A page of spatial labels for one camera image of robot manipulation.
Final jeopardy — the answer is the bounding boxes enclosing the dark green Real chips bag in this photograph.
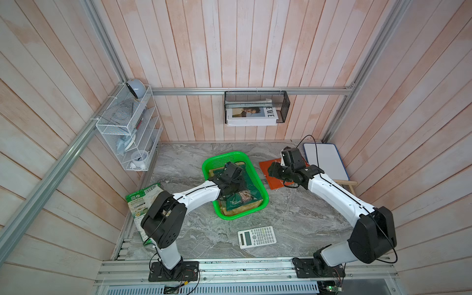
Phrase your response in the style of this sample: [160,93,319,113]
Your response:
[218,169,263,200]

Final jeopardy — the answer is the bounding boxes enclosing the red chips bag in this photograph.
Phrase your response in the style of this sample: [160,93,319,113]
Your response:
[259,157,310,191]

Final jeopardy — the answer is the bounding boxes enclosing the tan kettle chips bag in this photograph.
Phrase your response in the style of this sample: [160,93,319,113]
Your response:
[218,195,263,216]

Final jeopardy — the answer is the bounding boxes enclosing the light green white chips bag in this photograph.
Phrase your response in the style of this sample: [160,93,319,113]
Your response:
[125,183,163,245]

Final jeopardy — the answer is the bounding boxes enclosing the tan olive chips bag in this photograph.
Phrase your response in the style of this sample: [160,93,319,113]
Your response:
[208,161,246,179]

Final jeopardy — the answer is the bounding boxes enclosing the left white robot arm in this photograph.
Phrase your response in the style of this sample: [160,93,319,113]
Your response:
[141,162,246,282]

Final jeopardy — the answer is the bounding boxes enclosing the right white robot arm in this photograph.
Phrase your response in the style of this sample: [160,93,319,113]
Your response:
[268,147,397,278]

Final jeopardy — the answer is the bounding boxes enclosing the green plastic basket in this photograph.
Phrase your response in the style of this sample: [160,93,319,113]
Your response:
[202,151,269,221]

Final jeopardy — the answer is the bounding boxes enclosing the blue framed whiteboard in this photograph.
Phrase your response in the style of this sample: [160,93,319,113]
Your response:
[303,143,349,181]

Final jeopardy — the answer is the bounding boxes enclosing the small wooden easel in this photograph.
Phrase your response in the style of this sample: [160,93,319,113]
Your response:
[334,179,358,196]

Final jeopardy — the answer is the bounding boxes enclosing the white calculator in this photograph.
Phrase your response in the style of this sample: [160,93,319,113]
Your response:
[237,226,277,249]

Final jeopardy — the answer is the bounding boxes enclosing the white book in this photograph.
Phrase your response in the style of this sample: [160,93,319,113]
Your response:
[225,99,279,127]

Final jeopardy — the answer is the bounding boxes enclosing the white cup in rack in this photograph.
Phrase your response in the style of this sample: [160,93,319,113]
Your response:
[130,150,149,170]

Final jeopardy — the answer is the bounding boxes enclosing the grey round speaker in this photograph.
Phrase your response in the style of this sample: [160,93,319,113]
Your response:
[126,79,146,100]

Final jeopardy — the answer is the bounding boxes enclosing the black mesh wall basket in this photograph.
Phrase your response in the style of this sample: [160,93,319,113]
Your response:
[224,90,291,127]

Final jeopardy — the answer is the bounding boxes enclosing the white wire wall rack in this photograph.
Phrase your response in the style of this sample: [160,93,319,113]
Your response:
[96,84,163,172]

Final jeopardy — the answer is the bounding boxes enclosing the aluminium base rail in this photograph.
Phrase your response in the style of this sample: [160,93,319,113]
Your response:
[91,257,406,295]

